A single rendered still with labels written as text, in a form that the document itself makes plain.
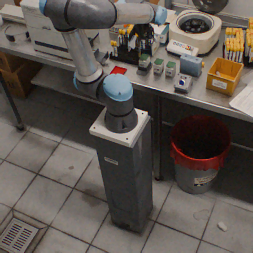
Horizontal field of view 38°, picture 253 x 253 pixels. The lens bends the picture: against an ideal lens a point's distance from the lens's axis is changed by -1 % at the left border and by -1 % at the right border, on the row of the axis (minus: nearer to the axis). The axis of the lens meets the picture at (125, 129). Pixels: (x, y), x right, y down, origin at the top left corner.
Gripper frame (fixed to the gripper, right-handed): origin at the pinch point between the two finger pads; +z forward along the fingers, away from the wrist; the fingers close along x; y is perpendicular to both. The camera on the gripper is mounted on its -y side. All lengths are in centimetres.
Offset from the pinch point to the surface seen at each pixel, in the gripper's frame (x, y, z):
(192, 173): 14, 36, 72
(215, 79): 23.6, 31.7, 5.2
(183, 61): 15.7, 14.6, 4.7
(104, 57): -18.2, -8.9, 7.2
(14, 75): -72, -103, 74
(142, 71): -3.0, 5.4, 11.0
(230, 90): 28.7, 37.8, 8.8
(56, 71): -39, -90, 72
